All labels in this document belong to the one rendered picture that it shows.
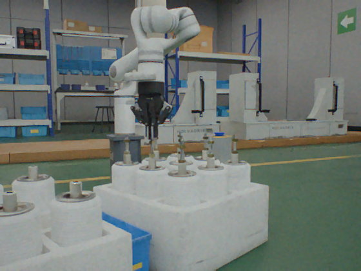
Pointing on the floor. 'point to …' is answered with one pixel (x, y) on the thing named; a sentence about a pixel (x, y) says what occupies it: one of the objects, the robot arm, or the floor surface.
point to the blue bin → (138, 235)
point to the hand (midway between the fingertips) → (151, 132)
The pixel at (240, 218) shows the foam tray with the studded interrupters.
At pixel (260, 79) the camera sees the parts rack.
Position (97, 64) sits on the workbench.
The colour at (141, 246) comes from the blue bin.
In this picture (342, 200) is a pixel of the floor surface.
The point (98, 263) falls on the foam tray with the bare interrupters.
